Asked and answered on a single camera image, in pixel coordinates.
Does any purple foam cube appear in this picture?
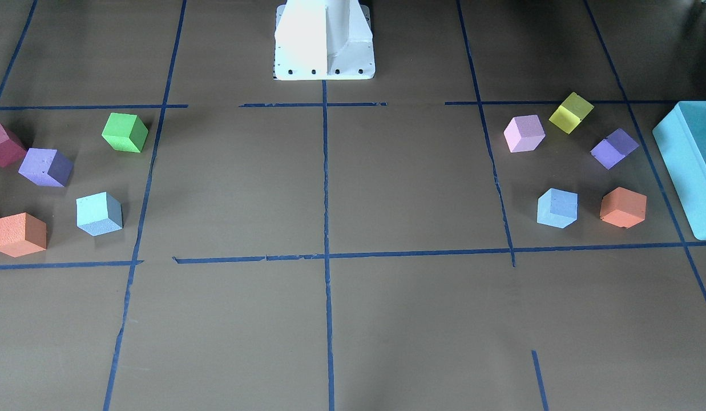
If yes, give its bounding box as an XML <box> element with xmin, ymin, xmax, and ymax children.
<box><xmin>590</xmin><ymin>128</ymin><xmax>639</xmax><ymax>170</ymax></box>
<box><xmin>18</xmin><ymin>148</ymin><xmax>73</xmax><ymax>187</ymax></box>

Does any light blue foam cube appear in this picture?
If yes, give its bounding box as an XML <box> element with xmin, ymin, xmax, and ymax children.
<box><xmin>76</xmin><ymin>192</ymin><xmax>123</xmax><ymax>236</ymax></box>
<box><xmin>537</xmin><ymin>188</ymin><xmax>579</xmax><ymax>228</ymax></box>

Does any pink foam cube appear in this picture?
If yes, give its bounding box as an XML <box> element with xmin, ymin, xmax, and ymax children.
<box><xmin>503</xmin><ymin>114</ymin><xmax>546</xmax><ymax>153</ymax></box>

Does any yellow foam cube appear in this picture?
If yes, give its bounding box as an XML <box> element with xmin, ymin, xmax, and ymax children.
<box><xmin>548</xmin><ymin>92</ymin><xmax>594</xmax><ymax>135</ymax></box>

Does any orange foam cube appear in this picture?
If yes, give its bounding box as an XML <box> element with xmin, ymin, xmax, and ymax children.
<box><xmin>0</xmin><ymin>213</ymin><xmax>47</xmax><ymax>257</ymax></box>
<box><xmin>599</xmin><ymin>187</ymin><xmax>647</xmax><ymax>228</ymax></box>

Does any teal plastic bin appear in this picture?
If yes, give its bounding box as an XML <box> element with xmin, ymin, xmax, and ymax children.
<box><xmin>653</xmin><ymin>100</ymin><xmax>706</xmax><ymax>240</ymax></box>

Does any green foam cube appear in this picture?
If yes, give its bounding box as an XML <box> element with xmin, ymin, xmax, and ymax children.
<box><xmin>100</xmin><ymin>112</ymin><xmax>148</xmax><ymax>153</ymax></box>

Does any white pole mount base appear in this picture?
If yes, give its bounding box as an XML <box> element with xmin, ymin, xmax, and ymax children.
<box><xmin>273</xmin><ymin>1</ymin><xmax>376</xmax><ymax>81</ymax></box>

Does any maroon foam cube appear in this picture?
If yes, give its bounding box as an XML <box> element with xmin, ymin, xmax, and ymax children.
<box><xmin>0</xmin><ymin>123</ymin><xmax>27</xmax><ymax>167</ymax></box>

